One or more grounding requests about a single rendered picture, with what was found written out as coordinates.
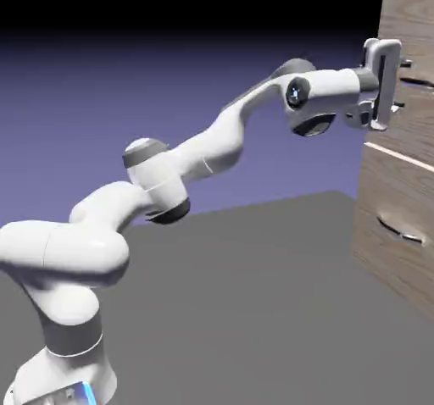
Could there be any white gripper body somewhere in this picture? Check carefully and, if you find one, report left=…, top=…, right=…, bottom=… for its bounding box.
left=362, top=37, right=403, bottom=132

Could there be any silver curved metal handle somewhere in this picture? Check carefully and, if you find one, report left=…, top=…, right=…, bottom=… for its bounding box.
left=376, top=212, right=427, bottom=246

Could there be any light wood cabinet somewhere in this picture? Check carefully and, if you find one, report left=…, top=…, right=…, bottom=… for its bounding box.
left=349, top=0, right=434, bottom=321

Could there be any wood drawer front with silver handle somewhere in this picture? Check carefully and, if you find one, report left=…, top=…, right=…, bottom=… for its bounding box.
left=349, top=141, right=434, bottom=321

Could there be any wood drawer front with gripper-side handle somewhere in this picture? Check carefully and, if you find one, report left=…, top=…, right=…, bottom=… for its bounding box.
left=364, top=0, right=434, bottom=169

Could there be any dark curved metal handle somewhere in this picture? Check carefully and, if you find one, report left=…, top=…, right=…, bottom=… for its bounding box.
left=398, top=76, right=434, bottom=90

